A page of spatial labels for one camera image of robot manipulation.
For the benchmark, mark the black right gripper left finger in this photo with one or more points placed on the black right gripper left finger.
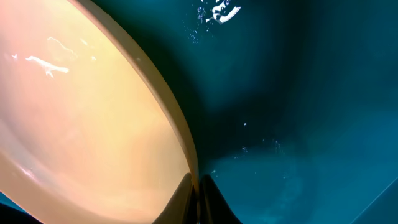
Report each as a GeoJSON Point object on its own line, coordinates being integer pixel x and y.
{"type": "Point", "coordinates": [182, 207]}

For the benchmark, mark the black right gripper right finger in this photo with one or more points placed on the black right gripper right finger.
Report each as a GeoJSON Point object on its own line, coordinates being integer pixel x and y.
{"type": "Point", "coordinates": [213, 207]}

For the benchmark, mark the yellow plate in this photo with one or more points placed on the yellow plate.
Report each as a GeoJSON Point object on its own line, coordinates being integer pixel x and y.
{"type": "Point", "coordinates": [90, 130]}

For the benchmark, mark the teal plastic serving tray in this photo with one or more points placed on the teal plastic serving tray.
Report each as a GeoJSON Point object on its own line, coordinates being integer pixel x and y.
{"type": "Point", "coordinates": [292, 105]}

